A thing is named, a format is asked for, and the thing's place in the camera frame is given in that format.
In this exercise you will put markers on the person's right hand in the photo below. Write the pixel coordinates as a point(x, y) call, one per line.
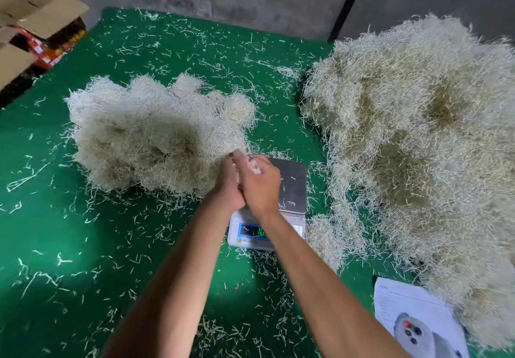
point(260, 188)

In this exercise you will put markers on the person's left hand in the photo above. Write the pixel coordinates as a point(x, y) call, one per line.
point(227, 186)

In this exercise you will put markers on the person's left fingers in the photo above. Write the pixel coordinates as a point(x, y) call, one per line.
point(235, 162)

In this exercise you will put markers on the person's right fingers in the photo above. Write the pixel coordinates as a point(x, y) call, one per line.
point(251, 164)

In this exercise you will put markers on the small tuft of pale shreds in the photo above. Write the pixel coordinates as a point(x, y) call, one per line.
point(253, 165)

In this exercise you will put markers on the person's left forearm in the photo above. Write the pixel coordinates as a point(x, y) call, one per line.
point(169, 285)

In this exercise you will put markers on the person's right forearm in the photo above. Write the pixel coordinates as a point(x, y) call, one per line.
point(322, 289)

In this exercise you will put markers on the white digital scale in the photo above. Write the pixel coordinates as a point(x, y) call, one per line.
point(281, 204)

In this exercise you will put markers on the small pile of pale shreds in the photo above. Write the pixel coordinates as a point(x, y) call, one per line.
point(161, 136)

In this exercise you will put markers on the scattered pale shreds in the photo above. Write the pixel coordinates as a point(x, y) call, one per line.
point(169, 54)

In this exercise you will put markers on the green table cover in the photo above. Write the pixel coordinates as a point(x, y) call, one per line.
point(120, 229)

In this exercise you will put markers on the large pile of pale shreds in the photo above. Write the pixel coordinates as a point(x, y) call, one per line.
point(414, 160)

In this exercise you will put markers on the black metal pole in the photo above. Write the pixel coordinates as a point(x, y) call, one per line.
point(348, 4)

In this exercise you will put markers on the red printed carton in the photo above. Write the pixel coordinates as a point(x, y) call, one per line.
point(50, 49)

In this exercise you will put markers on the white printed paper sheet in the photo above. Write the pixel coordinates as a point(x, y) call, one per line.
point(418, 321)

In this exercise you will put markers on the brown cardboard box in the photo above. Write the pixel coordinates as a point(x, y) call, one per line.
point(32, 11)

